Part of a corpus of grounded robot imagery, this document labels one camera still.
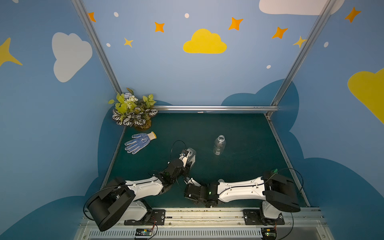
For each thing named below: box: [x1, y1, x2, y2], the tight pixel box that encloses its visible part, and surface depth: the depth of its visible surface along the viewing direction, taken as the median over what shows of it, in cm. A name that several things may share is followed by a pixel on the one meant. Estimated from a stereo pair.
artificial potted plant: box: [108, 88, 158, 131], surface depth 97 cm
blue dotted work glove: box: [124, 131, 157, 155], surface depth 106 cm
